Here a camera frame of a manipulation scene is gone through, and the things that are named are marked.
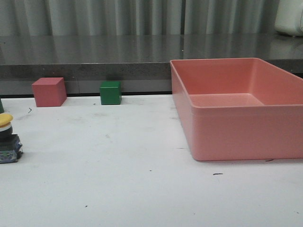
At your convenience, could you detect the yellow push button switch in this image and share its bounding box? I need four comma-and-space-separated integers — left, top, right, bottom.
0, 113, 23, 164

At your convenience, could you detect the green cube block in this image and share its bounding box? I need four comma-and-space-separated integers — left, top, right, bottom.
99, 81, 122, 105

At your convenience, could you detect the grey stone counter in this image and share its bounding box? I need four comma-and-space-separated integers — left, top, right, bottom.
0, 34, 303, 97

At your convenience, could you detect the white appliance in background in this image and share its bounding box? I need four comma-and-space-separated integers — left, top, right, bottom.
274, 0, 303, 36

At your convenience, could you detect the green block at left edge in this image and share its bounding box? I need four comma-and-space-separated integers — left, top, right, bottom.
0, 99, 4, 114

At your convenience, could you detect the pink plastic bin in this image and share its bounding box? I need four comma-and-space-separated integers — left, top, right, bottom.
170, 58, 303, 161

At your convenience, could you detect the pink cube block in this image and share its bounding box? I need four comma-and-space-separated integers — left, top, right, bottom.
32, 77, 67, 107

